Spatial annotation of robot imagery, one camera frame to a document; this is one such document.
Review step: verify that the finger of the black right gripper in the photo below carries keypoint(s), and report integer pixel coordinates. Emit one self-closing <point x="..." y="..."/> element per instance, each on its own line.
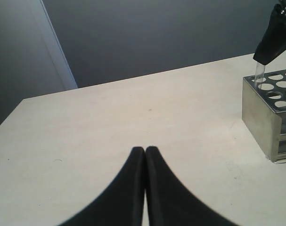
<point x="273" y="42"/>

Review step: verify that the blue capped tube front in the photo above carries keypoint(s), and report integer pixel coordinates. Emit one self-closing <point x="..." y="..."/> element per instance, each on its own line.
<point x="259" y="75"/>

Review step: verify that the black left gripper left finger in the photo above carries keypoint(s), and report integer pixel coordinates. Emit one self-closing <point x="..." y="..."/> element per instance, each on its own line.
<point x="122" y="202"/>

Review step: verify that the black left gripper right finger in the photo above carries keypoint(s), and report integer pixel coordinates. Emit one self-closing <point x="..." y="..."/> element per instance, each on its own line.
<point x="169" y="202"/>

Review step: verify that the stainless steel test tube rack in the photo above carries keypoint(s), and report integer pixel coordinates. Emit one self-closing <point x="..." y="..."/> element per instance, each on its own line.
<point x="264" y="112"/>

